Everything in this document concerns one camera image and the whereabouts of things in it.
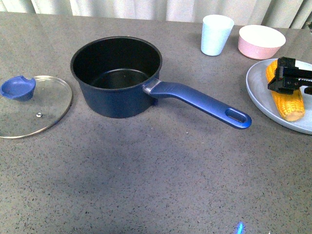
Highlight light blue cup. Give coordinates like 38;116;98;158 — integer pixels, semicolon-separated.
201;15;234;56

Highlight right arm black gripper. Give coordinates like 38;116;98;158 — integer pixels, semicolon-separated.
267;57;312;95

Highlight pink bowl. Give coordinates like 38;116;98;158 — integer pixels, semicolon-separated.
238;25;286;60

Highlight dark blue saucepan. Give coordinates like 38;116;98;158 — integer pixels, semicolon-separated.
70;37;252;130

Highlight white curtain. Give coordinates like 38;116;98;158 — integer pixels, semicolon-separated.
0;0;312;29

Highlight grey-blue round plate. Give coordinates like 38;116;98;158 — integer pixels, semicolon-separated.
246;58;312;135

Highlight glass lid with blue knob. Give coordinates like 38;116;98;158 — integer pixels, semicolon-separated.
0;75;73;139

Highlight yellow corn cob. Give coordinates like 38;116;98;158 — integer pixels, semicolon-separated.
266;57;305;122

